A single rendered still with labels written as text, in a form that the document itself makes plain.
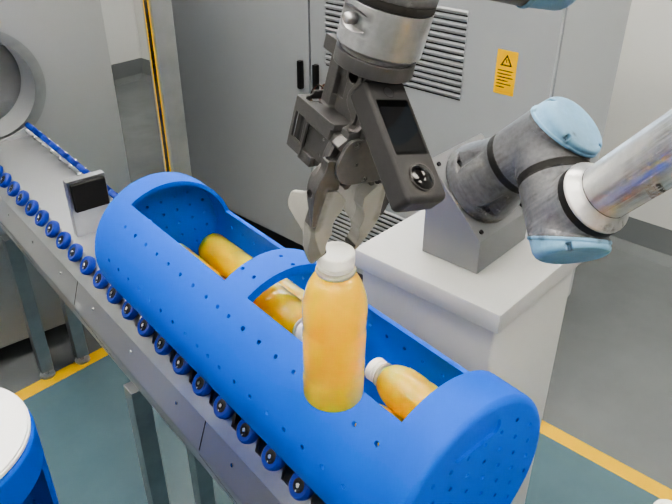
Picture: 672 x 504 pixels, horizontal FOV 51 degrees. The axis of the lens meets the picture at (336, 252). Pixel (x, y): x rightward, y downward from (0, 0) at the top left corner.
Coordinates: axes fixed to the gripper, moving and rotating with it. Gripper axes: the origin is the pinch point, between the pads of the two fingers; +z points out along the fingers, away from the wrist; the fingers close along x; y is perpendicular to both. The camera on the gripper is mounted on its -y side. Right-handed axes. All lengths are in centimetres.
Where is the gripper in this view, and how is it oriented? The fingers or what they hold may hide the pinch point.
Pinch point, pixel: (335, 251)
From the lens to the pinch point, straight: 69.8
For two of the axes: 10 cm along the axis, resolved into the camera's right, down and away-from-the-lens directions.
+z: -2.3, 8.0, 5.6
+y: -5.6, -5.8, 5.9
